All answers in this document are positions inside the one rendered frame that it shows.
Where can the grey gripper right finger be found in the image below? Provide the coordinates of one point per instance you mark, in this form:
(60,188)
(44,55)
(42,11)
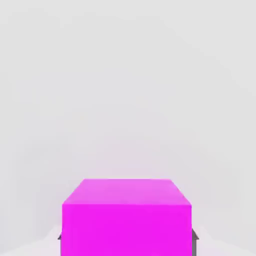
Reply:
(208,245)

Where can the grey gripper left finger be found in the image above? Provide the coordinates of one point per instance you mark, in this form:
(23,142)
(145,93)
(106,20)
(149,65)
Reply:
(48,245)

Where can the small magenta cube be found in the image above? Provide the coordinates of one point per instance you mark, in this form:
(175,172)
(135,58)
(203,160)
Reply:
(126,224)

